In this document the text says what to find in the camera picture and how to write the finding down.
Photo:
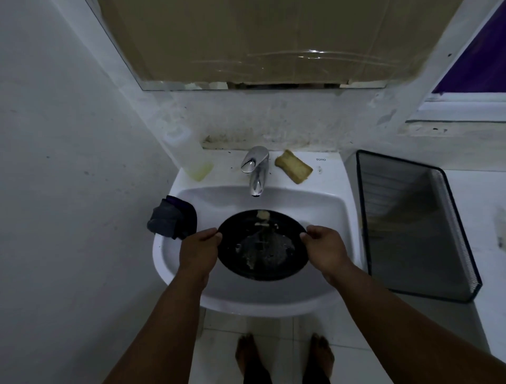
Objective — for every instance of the person's left foot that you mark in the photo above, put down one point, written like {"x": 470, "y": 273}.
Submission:
{"x": 251, "y": 360}

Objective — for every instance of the yellow sponge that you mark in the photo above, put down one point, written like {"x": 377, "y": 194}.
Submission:
{"x": 293, "y": 166}

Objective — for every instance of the clear plastic soap bottle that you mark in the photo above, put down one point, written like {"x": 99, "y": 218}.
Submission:
{"x": 189, "y": 152}

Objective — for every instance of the person's right hand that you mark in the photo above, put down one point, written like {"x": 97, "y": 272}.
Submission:
{"x": 326, "y": 251}

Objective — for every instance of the person's left thumb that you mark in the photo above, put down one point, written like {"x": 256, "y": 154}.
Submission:
{"x": 212, "y": 236}

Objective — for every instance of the chrome faucet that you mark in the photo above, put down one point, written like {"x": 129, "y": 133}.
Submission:
{"x": 255, "y": 168}

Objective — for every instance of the window with purple pane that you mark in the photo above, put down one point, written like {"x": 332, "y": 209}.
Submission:
{"x": 472, "y": 59}

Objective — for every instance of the wall mirror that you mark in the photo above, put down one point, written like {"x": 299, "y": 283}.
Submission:
{"x": 276, "y": 43}

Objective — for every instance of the black round plate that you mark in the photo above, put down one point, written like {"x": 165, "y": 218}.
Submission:
{"x": 263, "y": 249}

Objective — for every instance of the person's right forearm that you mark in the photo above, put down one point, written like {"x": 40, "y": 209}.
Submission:
{"x": 411, "y": 336}

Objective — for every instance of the person's left forearm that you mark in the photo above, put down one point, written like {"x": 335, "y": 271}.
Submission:
{"x": 164, "y": 332}

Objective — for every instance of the person's right thumb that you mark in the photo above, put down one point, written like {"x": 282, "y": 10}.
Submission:
{"x": 309, "y": 237}

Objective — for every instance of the person's foot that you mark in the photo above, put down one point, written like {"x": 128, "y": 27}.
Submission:
{"x": 251, "y": 360}
{"x": 319, "y": 360}

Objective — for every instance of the person's right foot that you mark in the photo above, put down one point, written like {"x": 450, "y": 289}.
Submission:
{"x": 319, "y": 360}

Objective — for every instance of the white ceramic sink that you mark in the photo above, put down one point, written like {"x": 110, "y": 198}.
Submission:
{"x": 257, "y": 221}

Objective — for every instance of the brown cardboard sheet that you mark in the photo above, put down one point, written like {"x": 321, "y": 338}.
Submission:
{"x": 276, "y": 39}

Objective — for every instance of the dark grey cloth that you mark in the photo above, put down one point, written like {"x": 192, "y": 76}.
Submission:
{"x": 172, "y": 218}

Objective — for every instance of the person's left hand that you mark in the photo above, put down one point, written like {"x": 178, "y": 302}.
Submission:
{"x": 196, "y": 253}

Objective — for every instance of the food scraps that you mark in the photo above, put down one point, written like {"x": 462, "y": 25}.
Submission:
{"x": 264, "y": 218}

